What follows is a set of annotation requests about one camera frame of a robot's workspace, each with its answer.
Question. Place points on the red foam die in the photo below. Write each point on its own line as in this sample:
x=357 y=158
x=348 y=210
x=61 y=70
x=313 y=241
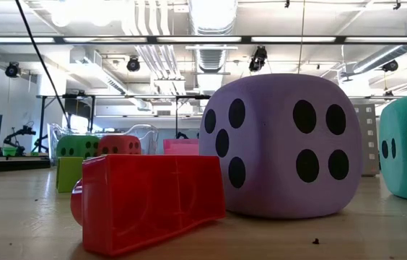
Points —
x=120 y=140

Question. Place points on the purple foam die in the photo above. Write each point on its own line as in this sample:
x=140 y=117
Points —
x=268 y=187

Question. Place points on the large red stepped block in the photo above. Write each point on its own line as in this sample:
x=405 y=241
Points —
x=145 y=209

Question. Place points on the green foam die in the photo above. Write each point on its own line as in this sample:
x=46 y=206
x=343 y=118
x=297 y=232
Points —
x=73 y=142

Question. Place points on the lime green small block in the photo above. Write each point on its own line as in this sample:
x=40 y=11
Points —
x=69 y=177

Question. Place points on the background black robot arm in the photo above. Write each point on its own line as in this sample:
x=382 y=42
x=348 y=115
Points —
x=19 y=135

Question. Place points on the pink plastic bin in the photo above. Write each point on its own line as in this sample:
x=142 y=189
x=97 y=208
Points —
x=182 y=147

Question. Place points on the clear plastic bin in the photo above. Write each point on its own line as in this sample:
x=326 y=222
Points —
x=149 y=130

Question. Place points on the black ceiling spotlight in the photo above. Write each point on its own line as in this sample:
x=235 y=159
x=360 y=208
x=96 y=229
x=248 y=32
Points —
x=390 y=66
x=257 y=59
x=133 y=65
x=12 y=70

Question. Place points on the black beam with light strips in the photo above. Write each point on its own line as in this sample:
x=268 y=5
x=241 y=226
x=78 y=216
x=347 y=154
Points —
x=152 y=39

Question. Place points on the small dark crumb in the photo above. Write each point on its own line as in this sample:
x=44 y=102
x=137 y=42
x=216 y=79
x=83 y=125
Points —
x=316 y=241

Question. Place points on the white perforated basket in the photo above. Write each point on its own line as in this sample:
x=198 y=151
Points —
x=369 y=144

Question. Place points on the small green bin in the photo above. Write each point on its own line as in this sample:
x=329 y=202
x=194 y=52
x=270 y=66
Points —
x=9 y=151

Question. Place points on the dark background table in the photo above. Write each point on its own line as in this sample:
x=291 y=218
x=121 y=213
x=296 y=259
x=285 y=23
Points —
x=8 y=164

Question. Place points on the black metal background frame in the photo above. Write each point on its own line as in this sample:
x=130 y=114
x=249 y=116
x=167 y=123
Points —
x=189 y=96

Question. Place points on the silver ceiling air duct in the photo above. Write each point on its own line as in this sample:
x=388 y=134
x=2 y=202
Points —
x=212 y=18

